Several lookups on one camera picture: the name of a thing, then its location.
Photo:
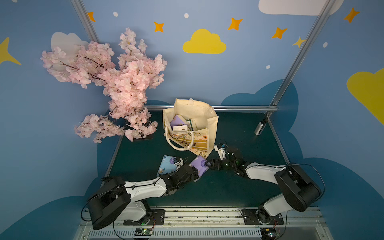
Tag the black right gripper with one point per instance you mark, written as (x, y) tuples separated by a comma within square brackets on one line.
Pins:
[(218, 163)]

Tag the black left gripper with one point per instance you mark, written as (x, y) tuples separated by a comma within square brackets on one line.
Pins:
[(193, 172)]

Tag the purple tissue pack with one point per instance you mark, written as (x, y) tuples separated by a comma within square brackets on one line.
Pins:
[(178, 120), (200, 164)]

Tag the light blue tissue pack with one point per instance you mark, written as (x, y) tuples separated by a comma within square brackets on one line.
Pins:
[(169, 165)]

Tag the colourful cartoon tissue pack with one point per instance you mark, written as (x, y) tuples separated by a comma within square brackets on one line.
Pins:
[(181, 128)]

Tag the cream canvas tote bag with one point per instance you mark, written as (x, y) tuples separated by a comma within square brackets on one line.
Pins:
[(201, 141)]

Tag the green white tissue pack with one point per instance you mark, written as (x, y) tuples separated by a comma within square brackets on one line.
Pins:
[(191, 124)]

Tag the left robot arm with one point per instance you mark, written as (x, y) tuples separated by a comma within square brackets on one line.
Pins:
[(115, 195)]

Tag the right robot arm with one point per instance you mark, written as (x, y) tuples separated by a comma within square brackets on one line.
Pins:
[(298, 190)]

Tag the white Toni&Guy spray bottle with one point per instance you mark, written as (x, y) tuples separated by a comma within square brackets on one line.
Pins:
[(261, 126)]

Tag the left green circuit board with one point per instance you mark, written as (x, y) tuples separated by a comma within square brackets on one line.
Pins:
[(143, 232)]

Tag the green circuit board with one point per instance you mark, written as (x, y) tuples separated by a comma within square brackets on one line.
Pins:
[(143, 232), (268, 234)]

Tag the right green circuit board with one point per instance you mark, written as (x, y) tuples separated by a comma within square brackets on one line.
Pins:
[(268, 234)]

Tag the pink cherry blossom tree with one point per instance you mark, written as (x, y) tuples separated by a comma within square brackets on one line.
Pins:
[(125, 83)]

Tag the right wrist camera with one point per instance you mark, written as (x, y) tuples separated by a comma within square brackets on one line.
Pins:
[(221, 149)]

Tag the right side frame rail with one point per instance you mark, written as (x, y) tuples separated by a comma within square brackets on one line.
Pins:
[(282, 150)]

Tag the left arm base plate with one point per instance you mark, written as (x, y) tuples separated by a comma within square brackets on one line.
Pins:
[(155, 217)]

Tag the aluminium back frame rail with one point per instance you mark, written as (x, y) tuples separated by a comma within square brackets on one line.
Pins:
[(236, 109)]

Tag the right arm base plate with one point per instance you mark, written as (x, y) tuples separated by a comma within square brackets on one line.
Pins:
[(260, 217)]

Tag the aluminium front rail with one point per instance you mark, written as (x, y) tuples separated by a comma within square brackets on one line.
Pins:
[(213, 223)]

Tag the right vertical frame post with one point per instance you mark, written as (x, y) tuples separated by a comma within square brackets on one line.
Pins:
[(311, 38)]

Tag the vertical frame post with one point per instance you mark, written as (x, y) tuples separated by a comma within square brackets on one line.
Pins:
[(311, 38), (85, 19)]

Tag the left vertical frame post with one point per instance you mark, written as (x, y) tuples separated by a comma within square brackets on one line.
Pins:
[(85, 19)]

